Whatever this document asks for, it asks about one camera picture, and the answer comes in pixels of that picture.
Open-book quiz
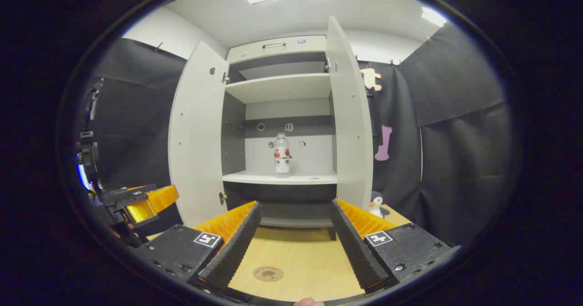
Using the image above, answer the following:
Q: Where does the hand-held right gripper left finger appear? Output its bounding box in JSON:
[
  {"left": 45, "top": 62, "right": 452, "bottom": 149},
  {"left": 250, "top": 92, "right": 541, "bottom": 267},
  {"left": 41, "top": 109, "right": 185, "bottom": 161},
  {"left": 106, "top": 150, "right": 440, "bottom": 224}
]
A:
[{"left": 135, "top": 201, "right": 262, "bottom": 293}]

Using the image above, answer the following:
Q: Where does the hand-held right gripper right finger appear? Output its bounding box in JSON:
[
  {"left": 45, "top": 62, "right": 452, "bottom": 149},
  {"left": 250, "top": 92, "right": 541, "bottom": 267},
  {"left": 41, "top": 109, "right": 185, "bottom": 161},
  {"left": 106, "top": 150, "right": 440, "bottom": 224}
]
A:
[{"left": 330, "top": 199, "right": 455, "bottom": 295}]

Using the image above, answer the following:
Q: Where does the white cabinet door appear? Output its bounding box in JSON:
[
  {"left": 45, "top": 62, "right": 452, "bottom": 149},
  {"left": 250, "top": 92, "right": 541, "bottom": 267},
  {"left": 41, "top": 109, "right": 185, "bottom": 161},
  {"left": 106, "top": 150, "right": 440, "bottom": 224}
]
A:
[
  {"left": 326, "top": 16, "right": 374, "bottom": 213},
  {"left": 169, "top": 41, "right": 230, "bottom": 228}
]

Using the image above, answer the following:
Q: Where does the clear plastic bottle red label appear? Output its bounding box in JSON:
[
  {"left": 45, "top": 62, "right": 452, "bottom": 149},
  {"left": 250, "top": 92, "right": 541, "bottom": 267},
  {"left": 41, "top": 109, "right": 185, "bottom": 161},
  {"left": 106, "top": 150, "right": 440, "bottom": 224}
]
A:
[{"left": 273, "top": 133, "right": 292, "bottom": 178}]

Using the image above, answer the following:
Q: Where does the white cabinet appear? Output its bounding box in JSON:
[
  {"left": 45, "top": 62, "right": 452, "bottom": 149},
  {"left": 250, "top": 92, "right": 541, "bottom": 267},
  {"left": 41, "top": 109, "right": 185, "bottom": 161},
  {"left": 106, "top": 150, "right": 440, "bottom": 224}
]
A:
[{"left": 222, "top": 35, "right": 340, "bottom": 240}]

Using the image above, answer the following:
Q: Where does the white cabinet drawer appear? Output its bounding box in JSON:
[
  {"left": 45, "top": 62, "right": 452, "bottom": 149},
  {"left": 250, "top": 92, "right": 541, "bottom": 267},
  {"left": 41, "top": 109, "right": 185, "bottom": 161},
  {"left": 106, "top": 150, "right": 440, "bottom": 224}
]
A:
[{"left": 226, "top": 35, "right": 327, "bottom": 64}]

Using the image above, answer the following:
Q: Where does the penguin plush toy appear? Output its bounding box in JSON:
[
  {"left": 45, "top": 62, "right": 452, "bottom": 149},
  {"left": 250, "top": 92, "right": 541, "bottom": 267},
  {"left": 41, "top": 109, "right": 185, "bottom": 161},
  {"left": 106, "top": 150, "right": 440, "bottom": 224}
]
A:
[{"left": 368, "top": 191, "right": 391, "bottom": 219}]

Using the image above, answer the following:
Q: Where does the black backdrop cloth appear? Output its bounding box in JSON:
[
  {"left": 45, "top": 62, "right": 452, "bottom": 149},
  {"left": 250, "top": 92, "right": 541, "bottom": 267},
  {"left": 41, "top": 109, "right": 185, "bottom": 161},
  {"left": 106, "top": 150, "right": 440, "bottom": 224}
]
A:
[{"left": 75, "top": 21, "right": 515, "bottom": 247}]

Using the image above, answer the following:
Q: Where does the small ceiling light panel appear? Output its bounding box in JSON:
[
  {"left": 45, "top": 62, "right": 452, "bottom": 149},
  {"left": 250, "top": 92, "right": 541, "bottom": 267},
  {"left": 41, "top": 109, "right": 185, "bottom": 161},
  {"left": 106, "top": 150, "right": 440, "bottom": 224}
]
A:
[{"left": 421, "top": 6, "right": 449, "bottom": 28}]

